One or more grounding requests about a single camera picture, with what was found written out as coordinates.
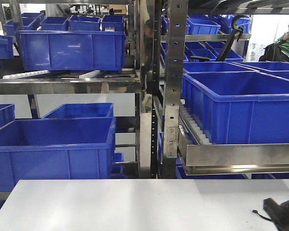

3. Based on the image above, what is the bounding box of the blue bin upper left shelf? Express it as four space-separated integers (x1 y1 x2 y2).
15 30 126 71

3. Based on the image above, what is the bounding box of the large blue bin right shelf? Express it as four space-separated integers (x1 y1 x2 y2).
182 72 289 144

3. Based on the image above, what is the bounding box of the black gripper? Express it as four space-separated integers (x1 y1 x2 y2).
263 198 289 231

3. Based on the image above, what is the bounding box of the person in green shirt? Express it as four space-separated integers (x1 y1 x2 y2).
259 25 289 63

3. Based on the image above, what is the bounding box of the large blue bin left lower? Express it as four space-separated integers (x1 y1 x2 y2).
0 117 117 192

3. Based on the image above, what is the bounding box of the blue bin behind lower left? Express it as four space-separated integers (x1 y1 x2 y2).
42 103 114 119

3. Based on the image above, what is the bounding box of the stainless steel shelf rack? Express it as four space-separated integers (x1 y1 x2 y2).
0 0 289 179

